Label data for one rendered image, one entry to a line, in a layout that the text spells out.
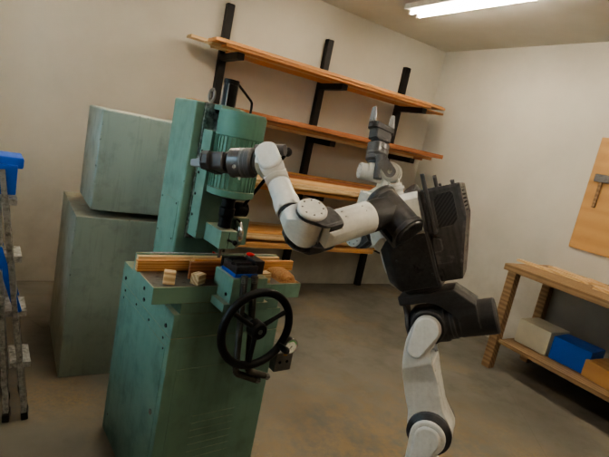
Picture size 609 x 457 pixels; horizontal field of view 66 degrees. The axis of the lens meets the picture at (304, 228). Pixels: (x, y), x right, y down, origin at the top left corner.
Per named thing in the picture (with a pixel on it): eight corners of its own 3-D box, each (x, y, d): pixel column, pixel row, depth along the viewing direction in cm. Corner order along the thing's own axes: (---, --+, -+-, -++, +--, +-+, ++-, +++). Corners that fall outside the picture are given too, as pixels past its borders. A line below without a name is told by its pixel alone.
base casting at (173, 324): (169, 339, 159) (172, 315, 157) (120, 280, 203) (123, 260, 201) (277, 328, 186) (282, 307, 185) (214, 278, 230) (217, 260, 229)
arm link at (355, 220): (304, 267, 118) (369, 245, 131) (317, 232, 110) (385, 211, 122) (280, 236, 124) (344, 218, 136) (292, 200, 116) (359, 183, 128)
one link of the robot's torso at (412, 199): (484, 269, 162) (463, 169, 162) (480, 290, 131) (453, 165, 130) (401, 282, 174) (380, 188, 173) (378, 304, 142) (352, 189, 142)
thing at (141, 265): (136, 271, 162) (138, 260, 161) (134, 269, 163) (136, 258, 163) (292, 270, 203) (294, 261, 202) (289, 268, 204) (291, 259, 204)
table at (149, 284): (159, 317, 144) (162, 298, 143) (130, 282, 167) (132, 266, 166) (313, 306, 181) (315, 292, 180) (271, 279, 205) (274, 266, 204)
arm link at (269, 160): (261, 167, 140) (272, 198, 131) (251, 145, 133) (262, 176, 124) (281, 160, 140) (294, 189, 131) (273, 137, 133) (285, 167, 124)
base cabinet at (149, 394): (140, 520, 171) (169, 340, 158) (100, 426, 215) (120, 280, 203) (246, 484, 199) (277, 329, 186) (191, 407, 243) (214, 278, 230)
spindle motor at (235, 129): (218, 199, 164) (234, 109, 159) (198, 189, 178) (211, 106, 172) (261, 202, 175) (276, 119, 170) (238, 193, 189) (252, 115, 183)
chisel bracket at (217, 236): (217, 253, 174) (221, 230, 173) (202, 242, 185) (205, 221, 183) (235, 253, 179) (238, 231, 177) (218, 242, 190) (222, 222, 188)
